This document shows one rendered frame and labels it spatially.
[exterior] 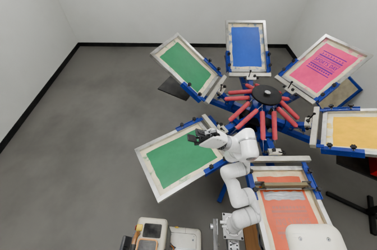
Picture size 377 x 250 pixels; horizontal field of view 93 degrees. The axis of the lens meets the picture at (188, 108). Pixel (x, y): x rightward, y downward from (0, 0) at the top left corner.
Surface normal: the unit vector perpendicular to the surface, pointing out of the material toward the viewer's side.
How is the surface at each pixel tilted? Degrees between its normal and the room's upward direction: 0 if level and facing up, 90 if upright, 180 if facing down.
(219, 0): 90
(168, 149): 0
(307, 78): 32
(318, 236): 26
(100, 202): 0
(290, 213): 0
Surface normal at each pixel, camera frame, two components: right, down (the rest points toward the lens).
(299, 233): -0.41, -0.71
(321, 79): -0.44, -0.36
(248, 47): 0.02, -0.16
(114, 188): 0.02, -0.66
